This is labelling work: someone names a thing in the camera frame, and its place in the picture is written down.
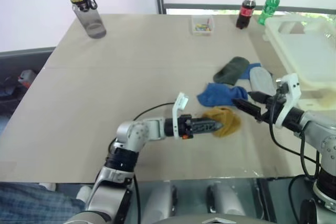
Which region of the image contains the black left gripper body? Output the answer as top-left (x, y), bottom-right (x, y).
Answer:
top-left (178, 114), bottom-right (195, 140)

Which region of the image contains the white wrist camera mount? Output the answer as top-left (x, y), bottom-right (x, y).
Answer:
top-left (274, 72), bottom-right (302, 129)
top-left (171, 92), bottom-right (190, 139)

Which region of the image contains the dark curved robot panel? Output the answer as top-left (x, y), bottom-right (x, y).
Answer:
top-left (156, 215), bottom-right (266, 224)

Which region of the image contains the cola bottle red cap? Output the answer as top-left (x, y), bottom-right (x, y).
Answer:
top-left (235, 0), bottom-right (258, 30)

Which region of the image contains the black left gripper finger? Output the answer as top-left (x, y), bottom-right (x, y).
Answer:
top-left (192, 124), bottom-right (225, 134)
top-left (192, 118), bottom-right (223, 126)

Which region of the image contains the black table frame bar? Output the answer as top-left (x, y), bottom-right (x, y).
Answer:
top-left (251, 178), bottom-right (277, 224)

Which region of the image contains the small clear plastic box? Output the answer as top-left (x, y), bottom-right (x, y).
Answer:
top-left (190, 15), bottom-right (215, 36)

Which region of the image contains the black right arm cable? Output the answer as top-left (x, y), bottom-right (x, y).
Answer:
top-left (268, 94), bottom-right (322, 209)

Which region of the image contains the white rounded object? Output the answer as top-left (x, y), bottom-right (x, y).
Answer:
top-left (75, 185), bottom-right (93, 204)

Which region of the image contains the dark green sock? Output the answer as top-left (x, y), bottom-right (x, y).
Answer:
top-left (213, 56), bottom-right (250, 87)

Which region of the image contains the grey sports bottle black lid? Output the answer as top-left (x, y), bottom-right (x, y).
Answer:
top-left (63, 0), bottom-right (107, 39)

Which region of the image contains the red and grey tool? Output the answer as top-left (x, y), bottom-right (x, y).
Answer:
top-left (17, 69), bottom-right (38, 88)

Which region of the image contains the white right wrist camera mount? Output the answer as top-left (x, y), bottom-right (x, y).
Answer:
top-left (274, 72), bottom-right (302, 129)

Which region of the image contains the pale grey-blue sock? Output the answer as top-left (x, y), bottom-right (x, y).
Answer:
top-left (248, 66), bottom-right (277, 98)

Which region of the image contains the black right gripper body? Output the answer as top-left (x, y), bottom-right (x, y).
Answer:
top-left (255, 93), bottom-right (287, 125)

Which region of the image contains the green soda bottle yellow cap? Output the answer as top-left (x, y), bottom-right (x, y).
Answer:
top-left (257, 0), bottom-right (284, 26)

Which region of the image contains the dark grey partition panel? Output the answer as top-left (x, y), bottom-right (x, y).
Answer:
top-left (0, 46), bottom-right (56, 74)

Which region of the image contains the white plastic bin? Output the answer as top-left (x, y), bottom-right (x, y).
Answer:
top-left (263, 15), bottom-right (336, 90)

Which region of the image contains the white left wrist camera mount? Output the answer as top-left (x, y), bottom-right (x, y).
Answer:
top-left (171, 92), bottom-right (190, 139)

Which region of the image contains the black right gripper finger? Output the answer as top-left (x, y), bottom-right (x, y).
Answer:
top-left (247, 91), bottom-right (269, 103)
top-left (232, 98), bottom-right (264, 120)

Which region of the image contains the blue sock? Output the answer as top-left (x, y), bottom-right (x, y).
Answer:
top-left (196, 82), bottom-right (249, 108)
top-left (240, 62), bottom-right (263, 81)

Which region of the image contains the dark grey window frame rail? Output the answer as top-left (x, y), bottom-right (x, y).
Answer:
top-left (163, 3), bottom-right (336, 15)

